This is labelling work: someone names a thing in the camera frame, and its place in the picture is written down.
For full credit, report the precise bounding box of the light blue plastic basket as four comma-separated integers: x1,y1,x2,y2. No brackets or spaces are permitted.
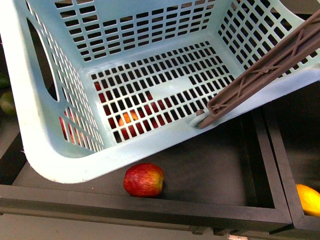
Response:
0,0,320,185

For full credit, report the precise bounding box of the red apple yellow top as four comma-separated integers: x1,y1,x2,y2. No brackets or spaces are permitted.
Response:
118,110,139,127

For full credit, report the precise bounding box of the green fruit left edge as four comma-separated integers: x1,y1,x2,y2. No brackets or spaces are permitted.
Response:
0,91,17,116

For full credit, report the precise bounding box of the yellow lemon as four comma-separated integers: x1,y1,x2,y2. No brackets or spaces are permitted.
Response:
296,184,320,217

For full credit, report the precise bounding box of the black right produce bin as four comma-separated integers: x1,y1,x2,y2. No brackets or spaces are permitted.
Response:
262,82,320,240

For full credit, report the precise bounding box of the red apple front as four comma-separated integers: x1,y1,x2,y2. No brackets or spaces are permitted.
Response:
123,163,165,198

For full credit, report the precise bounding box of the black produce bin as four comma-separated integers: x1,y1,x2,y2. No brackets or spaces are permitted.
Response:
0,110,292,234
262,82,320,240

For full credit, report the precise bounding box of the brown basket handle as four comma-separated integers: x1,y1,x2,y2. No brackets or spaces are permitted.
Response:
195,11,320,129

